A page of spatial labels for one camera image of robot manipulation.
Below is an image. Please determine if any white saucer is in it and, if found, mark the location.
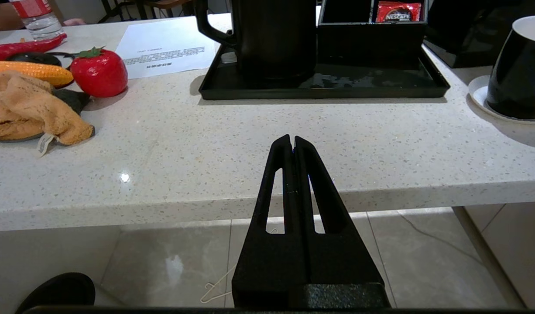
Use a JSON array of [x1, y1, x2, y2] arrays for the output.
[[468, 75, 535, 125]]

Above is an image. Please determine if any printed white paper sheet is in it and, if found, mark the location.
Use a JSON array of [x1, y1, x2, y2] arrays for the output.
[[115, 17, 233, 80]]

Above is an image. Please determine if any red coffee sachet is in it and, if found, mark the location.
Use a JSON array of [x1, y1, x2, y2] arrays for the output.
[[376, 1, 422, 23]]

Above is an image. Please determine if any yellow toy corn cob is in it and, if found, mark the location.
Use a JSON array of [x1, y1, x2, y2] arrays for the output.
[[0, 61, 75, 87]]

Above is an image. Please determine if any glossy black box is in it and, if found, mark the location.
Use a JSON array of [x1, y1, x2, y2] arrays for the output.
[[424, 0, 535, 68]]

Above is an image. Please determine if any white string on floor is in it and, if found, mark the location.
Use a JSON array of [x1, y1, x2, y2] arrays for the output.
[[200, 262, 238, 304]]

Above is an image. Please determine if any dark chair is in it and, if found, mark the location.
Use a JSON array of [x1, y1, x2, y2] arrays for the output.
[[99, 0, 195, 23]]

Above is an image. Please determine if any black serving tray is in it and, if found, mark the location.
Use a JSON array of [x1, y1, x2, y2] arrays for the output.
[[199, 44, 450, 100]]

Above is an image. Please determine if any clear plastic water bottle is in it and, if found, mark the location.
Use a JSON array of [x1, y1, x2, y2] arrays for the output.
[[9, 0, 63, 41]]

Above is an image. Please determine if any red toy chili pepper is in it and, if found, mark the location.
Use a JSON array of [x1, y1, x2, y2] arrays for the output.
[[0, 33, 68, 61]]

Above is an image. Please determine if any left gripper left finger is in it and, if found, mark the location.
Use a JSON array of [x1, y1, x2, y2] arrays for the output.
[[232, 134, 304, 308]]

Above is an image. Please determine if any orange cloth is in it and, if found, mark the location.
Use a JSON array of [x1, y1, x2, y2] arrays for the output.
[[0, 70, 96, 158]]

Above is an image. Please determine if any black shoe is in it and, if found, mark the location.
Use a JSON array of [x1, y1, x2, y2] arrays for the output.
[[15, 273, 96, 314]]

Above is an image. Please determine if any black sachet organizer box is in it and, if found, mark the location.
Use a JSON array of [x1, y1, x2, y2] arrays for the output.
[[318, 0, 429, 67]]

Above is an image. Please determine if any red toy strawberry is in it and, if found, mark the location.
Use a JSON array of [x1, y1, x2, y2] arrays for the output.
[[70, 47, 129, 98]]

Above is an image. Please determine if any black kettle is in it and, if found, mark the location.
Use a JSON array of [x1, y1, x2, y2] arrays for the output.
[[195, 0, 317, 80]]

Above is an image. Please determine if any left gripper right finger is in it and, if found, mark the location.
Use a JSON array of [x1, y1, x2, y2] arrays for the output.
[[294, 136, 391, 308]]

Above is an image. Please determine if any black cup with white inside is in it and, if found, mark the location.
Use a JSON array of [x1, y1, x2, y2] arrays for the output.
[[487, 16, 535, 120]]

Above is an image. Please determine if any black plate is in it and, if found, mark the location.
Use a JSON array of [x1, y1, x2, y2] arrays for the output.
[[0, 52, 92, 143]]

